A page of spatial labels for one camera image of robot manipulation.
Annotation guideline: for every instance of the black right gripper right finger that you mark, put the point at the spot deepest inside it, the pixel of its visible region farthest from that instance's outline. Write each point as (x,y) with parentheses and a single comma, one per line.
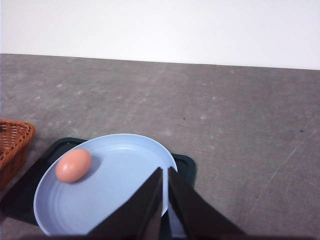
(199,219)

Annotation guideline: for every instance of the blue round plate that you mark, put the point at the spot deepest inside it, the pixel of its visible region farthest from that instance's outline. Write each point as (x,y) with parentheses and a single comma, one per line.
(120,164)

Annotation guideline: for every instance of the pinkish brown egg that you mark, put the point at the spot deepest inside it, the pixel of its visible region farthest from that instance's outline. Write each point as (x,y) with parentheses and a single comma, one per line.
(73,165)

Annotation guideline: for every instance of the brown woven wicker basket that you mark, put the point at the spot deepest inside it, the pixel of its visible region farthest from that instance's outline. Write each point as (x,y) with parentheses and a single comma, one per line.
(15,136)

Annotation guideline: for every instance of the black rectangular tray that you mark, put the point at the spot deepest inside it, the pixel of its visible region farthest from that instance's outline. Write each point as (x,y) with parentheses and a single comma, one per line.
(19,199)

